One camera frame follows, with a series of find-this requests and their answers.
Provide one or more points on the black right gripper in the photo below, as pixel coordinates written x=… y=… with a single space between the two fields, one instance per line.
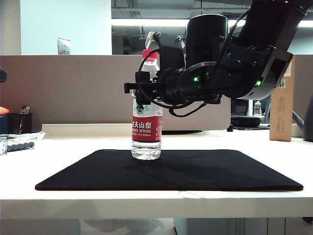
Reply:
x=170 y=85

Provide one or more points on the plastic water bottle red label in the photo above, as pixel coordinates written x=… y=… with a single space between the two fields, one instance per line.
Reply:
x=146 y=132

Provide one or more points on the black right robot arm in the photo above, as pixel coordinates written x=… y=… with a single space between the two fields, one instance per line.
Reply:
x=244 y=73

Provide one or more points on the black mouse pad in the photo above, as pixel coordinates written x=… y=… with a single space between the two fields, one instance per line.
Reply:
x=171 y=171

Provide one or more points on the clear sports bottle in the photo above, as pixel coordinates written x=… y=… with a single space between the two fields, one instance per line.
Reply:
x=258 y=109

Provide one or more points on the grey desk divider panel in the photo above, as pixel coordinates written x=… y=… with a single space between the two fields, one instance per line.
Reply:
x=73 y=88

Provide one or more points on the black office chair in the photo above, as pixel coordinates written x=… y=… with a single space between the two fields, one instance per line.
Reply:
x=244 y=121

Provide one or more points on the black mesh pen holder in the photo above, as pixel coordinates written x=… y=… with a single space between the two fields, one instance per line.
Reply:
x=20 y=123

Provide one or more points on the blue poker chip stack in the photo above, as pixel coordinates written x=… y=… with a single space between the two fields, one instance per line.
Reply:
x=20 y=146

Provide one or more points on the clear acrylic chip case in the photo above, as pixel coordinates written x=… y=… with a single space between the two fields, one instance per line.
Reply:
x=14 y=150

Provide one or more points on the dark blue bag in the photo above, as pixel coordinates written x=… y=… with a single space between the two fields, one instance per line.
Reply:
x=3 y=126

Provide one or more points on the white poker chip stack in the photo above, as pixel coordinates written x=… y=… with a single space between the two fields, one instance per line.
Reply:
x=3 y=145

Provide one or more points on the tall cardboard box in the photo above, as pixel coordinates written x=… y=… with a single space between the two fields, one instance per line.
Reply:
x=281 y=110

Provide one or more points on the dark grey metal rod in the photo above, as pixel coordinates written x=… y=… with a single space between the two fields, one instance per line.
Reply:
x=298 y=120

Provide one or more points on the brown desk partition panel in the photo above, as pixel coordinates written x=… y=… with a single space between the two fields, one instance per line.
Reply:
x=303 y=80

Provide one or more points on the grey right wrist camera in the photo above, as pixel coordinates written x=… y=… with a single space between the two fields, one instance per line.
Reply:
x=152 y=40

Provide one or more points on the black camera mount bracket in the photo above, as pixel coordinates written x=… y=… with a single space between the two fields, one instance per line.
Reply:
x=171 y=49

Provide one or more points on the metal wall switch plate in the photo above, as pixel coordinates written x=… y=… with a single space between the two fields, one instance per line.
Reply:
x=64 y=46

